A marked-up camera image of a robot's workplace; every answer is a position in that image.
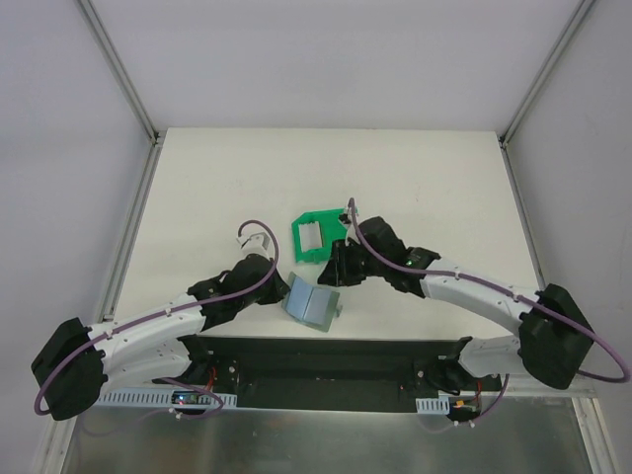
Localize green plastic bin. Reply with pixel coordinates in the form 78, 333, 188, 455
291, 208, 348, 264

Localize sage green card holder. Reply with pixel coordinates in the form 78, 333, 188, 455
281, 273, 342, 333

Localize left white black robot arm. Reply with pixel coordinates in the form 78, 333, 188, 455
31, 254, 289, 421

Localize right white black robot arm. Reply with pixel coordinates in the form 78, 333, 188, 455
318, 213, 593, 395

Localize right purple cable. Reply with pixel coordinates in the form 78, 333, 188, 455
347, 197, 631, 384

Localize purple cable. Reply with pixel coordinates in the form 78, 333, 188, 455
33, 219, 282, 415
347, 197, 631, 384

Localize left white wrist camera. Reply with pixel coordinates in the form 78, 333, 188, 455
237, 232, 271, 259

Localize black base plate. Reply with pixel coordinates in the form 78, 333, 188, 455
150, 335, 505, 414

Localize right white cable duct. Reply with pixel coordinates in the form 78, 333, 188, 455
415, 396, 450, 416

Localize white cable duct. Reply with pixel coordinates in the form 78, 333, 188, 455
415, 396, 450, 416
95, 388, 237, 410

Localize left white cable duct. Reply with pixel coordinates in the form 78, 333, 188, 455
95, 388, 237, 410

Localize aluminium front rail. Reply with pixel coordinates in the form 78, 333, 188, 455
507, 375, 596, 398

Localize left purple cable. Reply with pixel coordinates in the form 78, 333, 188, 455
33, 219, 282, 415

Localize left aluminium frame post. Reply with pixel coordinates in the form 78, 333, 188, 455
74, 0, 162, 145

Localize aluminium frame post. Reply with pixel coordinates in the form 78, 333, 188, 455
74, 0, 162, 145
498, 0, 598, 149

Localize right aluminium frame post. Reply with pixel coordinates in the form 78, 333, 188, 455
498, 0, 598, 149

